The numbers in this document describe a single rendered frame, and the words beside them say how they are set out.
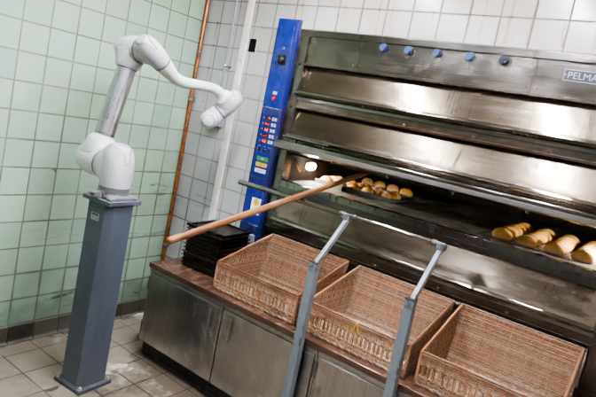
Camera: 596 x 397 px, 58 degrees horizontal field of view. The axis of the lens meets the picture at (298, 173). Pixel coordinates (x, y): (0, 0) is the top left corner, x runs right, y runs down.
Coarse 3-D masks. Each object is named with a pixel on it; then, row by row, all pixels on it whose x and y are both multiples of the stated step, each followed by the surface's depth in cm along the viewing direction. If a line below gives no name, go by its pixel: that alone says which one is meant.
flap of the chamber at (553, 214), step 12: (276, 144) 313; (312, 156) 308; (324, 156) 294; (360, 168) 295; (372, 168) 277; (384, 168) 274; (408, 180) 273; (420, 180) 262; (432, 180) 259; (456, 192) 262; (468, 192) 249; (480, 192) 246; (504, 204) 245; (516, 204) 237; (528, 204) 234; (552, 216) 237; (564, 216) 226; (576, 216) 223
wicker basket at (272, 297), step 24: (264, 240) 321; (288, 240) 320; (216, 264) 290; (240, 264) 307; (264, 264) 325; (288, 264) 316; (336, 264) 301; (216, 288) 290; (240, 288) 282; (264, 288) 272; (288, 288) 312; (288, 312) 276
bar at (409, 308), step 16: (272, 192) 285; (320, 208) 268; (368, 224) 253; (384, 224) 249; (432, 240) 235; (320, 256) 247; (304, 288) 245; (416, 288) 221; (304, 304) 245; (416, 304) 218; (304, 320) 245; (400, 320) 218; (304, 336) 248; (400, 336) 218; (400, 352) 218; (288, 368) 249; (400, 368) 220; (288, 384) 249
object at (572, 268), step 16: (320, 192) 312; (368, 208) 295; (384, 208) 295; (416, 224) 279; (432, 224) 274; (464, 240) 264; (480, 240) 260; (528, 256) 247; (544, 256) 245; (576, 272) 236; (592, 272) 232
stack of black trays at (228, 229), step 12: (192, 228) 316; (228, 228) 329; (240, 228) 330; (192, 240) 315; (204, 240) 311; (216, 240) 306; (228, 240) 310; (240, 240) 319; (192, 252) 315; (204, 252) 311; (216, 252) 306; (228, 252) 312; (192, 264) 315; (204, 264) 311
